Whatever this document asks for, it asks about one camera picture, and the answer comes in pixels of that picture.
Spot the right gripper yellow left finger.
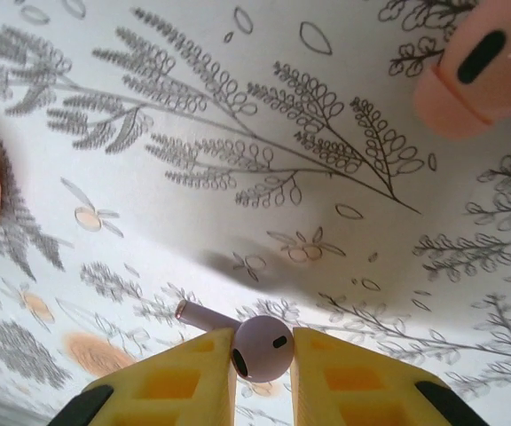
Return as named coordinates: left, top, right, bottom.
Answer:
left=51, top=327, right=238, bottom=426

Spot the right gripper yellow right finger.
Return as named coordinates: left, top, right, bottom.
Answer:
left=290, top=327, right=468, bottom=426

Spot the white wireless earbud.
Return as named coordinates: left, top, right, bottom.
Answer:
left=174, top=299, right=295, bottom=383

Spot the floral patterned table cloth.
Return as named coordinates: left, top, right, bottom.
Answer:
left=0, top=0, right=511, bottom=426

